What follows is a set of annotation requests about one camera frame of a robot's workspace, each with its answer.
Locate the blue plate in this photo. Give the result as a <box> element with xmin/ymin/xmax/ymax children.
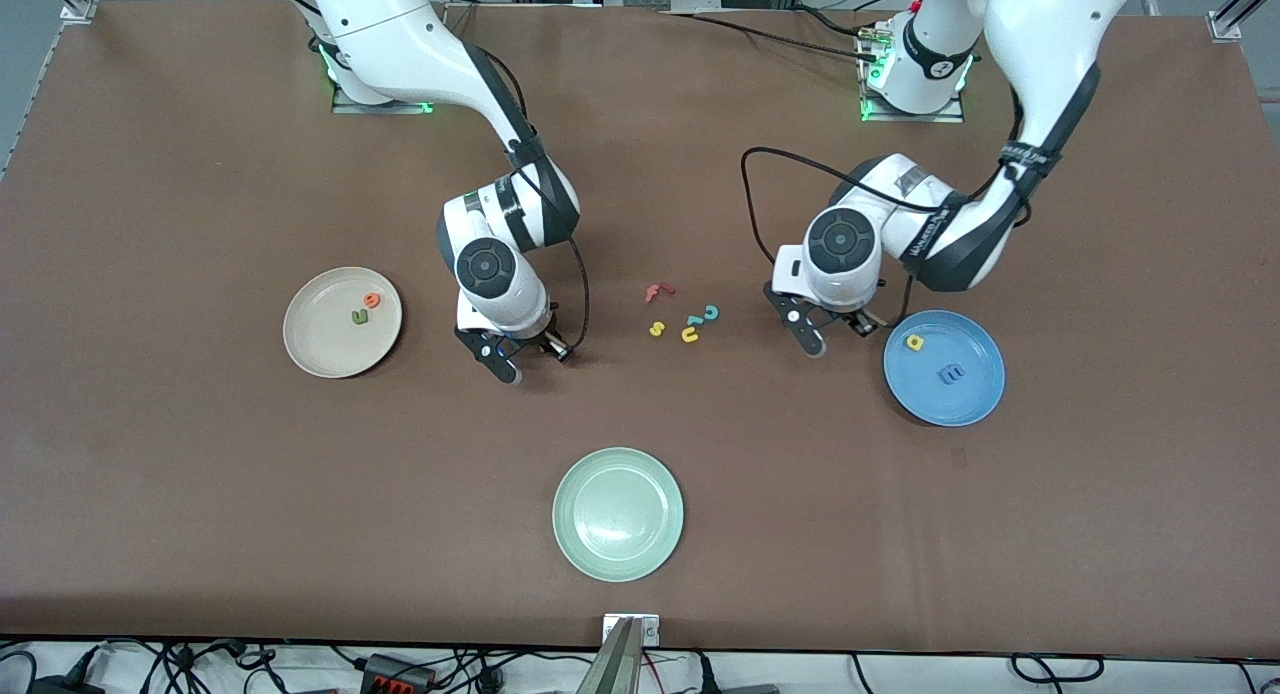
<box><xmin>883</xmin><ymin>309</ymin><xmax>1006</xmax><ymax>428</ymax></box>

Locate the pale green plate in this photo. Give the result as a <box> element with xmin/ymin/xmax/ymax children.
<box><xmin>552</xmin><ymin>447</ymin><xmax>685</xmax><ymax>583</ymax></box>

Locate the beige brown plate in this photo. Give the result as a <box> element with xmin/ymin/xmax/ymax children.
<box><xmin>283</xmin><ymin>266</ymin><xmax>404</xmax><ymax>380</ymax></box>

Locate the red black power strip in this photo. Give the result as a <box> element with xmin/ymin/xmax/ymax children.
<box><xmin>360</xmin><ymin>653</ymin><xmax>437</xmax><ymax>694</ymax></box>

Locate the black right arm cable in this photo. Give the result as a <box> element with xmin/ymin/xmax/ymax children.
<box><xmin>460</xmin><ymin>39</ymin><xmax>593</xmax><ymax>363</ymax></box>

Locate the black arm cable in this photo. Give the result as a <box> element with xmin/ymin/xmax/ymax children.
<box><xmin>740</xmin><ymin>147</ymin><xmax>1031</xmax><ymax>327</ymax></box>
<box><xmin>460</xmin><ymin>39</ymin><xmax>593</xmax><ymax>363</ymax></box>

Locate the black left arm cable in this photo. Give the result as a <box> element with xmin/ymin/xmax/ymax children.
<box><xmin>740</xmin><ymin>147</ymin><xmax>1031</xmax><ymax>327</ymax></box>

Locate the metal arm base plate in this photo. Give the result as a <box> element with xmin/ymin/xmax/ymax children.
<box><xmin>860</xmin><ymin>19</ymin><xmax>966</xmax><ymax>125</ymax></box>
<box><xmin>332</xmin><ymin>74</ymin><xmax>435</xmax><ymax>115</ymax></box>

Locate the white post bracket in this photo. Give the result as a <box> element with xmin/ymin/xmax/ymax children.
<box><xmin>602</xmin><ymin>613</ymin><xmax>661</xmax><ymax>647</ymax></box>

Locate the short black table cable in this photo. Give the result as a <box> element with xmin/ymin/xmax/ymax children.
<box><xmin>790</xmin><ymin>4</ymin><xmax>886</xmax><ymax>43</ymax></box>

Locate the long black table cable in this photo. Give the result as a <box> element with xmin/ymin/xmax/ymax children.
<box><xmin>655</xmin><ymin>10</ymin><xmax>881</xmax><ymax>63</ymax></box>

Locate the aluminium camera post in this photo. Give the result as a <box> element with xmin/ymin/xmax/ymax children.
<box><xmin>575</xmin><ymin>617</ymin><xmax>643</xmax><ymax>694</ymax></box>

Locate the looped black floor cable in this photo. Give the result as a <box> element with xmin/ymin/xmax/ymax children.
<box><xmin>1008</xmin><ymin>653</ymin><xmax>1107</xmax><ymax>685</ymax></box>

